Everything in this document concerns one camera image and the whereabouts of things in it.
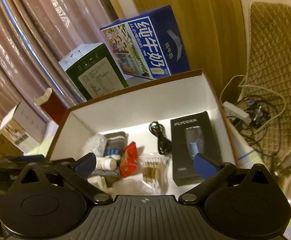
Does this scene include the white plastic holder tray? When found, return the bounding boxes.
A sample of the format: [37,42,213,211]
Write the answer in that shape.
[88,176,108,191]

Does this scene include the white pill bottle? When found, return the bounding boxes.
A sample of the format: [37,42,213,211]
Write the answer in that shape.
[96,157,117,171]

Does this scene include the clear floss pick box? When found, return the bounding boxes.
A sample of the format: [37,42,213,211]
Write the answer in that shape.
[82,133,108,157]

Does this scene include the black Flyco shaver box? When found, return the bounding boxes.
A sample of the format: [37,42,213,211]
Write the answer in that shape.
[170,111,222,186]

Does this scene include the knitted grey patterned sock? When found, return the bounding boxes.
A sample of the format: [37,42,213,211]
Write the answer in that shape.
[92,131,126,178]

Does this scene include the red snack packet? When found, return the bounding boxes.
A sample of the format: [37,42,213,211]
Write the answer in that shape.
[120,141,138,178]

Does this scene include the black usb cable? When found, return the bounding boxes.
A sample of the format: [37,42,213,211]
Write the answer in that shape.
[148,121,173,156]

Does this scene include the brown cardboard cartons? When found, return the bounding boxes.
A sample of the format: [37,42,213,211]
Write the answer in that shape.
[0,127,24,159]

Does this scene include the white appliance box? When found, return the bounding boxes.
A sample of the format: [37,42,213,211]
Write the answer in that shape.
[0,100,47,153]

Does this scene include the dark red gift box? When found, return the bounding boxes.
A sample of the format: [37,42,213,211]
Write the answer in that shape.
[34,88,67,125]

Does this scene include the white power strip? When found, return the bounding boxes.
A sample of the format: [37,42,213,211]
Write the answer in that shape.
[223,101,251,125]

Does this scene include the brown cardboard storage box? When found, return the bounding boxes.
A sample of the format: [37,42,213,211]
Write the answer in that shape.
[45,69,239,196]

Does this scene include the green white product box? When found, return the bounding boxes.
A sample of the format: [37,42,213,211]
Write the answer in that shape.
[59,42,128,100]

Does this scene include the pink curtain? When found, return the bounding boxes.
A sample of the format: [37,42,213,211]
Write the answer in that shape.
[0,0,117,119]

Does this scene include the quilted olive chair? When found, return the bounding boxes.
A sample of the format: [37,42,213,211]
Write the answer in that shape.
[241,2,291,162]

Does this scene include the blue milk carton box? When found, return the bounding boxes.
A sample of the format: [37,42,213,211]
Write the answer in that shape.
[100,5,190,80]

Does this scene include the white power cable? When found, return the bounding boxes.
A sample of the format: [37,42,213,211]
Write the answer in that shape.
[219,74,288,131]

